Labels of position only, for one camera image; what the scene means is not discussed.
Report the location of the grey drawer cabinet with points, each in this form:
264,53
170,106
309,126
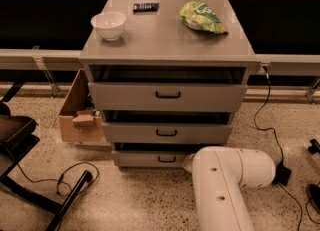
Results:
162,38

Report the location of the black chair base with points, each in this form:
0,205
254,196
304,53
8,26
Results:
16,141

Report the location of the cardboard box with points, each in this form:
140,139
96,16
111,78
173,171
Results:
78,120

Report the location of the grey bottom drawer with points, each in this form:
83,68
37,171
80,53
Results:
152,155

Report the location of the black stand base right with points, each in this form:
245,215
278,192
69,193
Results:
312,190

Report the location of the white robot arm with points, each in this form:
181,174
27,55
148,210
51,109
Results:
218,174

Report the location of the metal railing frame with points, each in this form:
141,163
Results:
40,58

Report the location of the grey top drawer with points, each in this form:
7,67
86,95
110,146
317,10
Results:
167,88

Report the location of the grey drawer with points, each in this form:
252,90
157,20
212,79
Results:
125,126
167,88
152,155

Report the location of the green chip bag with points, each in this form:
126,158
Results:
199,16

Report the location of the black power adapter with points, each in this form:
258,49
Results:
282,175

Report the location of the white bowl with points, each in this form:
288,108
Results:
109,25

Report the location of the grey middle drawer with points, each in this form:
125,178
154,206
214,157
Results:
125,126

